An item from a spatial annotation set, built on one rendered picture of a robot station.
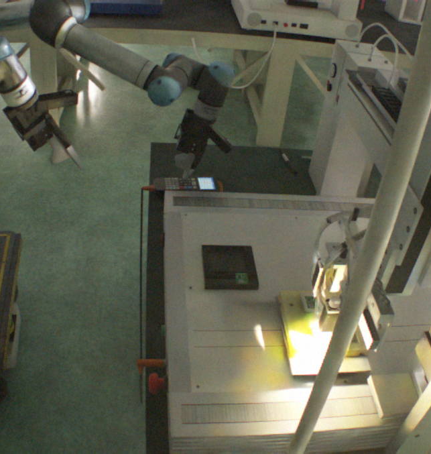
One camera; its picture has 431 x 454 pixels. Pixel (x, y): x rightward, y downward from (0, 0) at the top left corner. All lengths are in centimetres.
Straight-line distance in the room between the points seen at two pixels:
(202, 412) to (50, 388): 114
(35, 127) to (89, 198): 167
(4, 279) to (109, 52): 96
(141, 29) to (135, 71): 170
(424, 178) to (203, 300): 56
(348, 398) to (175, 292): 42
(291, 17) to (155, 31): 78
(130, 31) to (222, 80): 167
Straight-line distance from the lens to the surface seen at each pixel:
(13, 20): 163
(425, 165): 74
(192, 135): 149
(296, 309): 108
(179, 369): 99
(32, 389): 203
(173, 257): 120
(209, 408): 95
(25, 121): 121
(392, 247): 79
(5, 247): 210
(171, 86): 130
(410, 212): 76
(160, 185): 156
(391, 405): 101
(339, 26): 321
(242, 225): 131
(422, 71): 44
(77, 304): 227
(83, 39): 138
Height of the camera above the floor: 166
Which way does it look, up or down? 38 degrees down
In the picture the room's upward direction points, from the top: 8 degrees clockwise
